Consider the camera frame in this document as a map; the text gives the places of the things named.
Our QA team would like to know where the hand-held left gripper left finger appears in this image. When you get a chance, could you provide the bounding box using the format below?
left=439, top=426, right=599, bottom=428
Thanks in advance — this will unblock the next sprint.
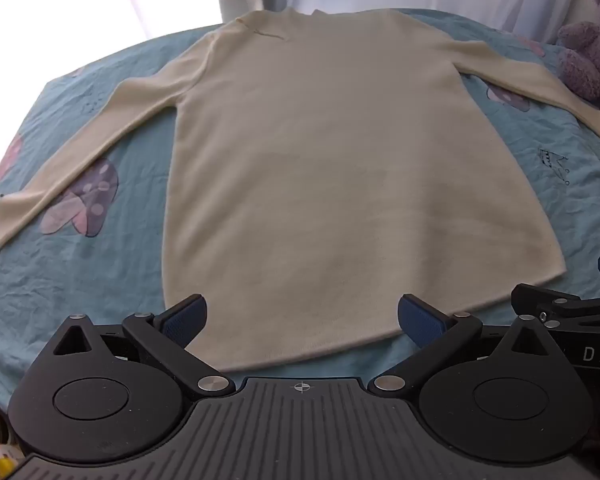
left=40, top=294, right=236, bottom=397

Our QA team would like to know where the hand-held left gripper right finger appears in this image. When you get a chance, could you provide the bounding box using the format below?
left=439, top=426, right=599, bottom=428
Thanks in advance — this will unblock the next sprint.
left=372, top=294, right=563, bottom=395

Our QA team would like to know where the cream knit sweater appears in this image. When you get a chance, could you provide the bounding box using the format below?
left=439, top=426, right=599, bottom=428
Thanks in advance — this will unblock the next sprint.
left=0, top=7, right=600, bottom=373

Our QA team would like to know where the blue printed bed sheet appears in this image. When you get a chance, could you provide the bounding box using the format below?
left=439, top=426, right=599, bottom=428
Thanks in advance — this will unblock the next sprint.
left=0, top=7, right=600, bottom=411

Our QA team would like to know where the purple plush toy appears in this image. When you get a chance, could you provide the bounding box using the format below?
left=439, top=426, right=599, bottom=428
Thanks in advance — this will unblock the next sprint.
left=557, top=0, right=600, bottom=113

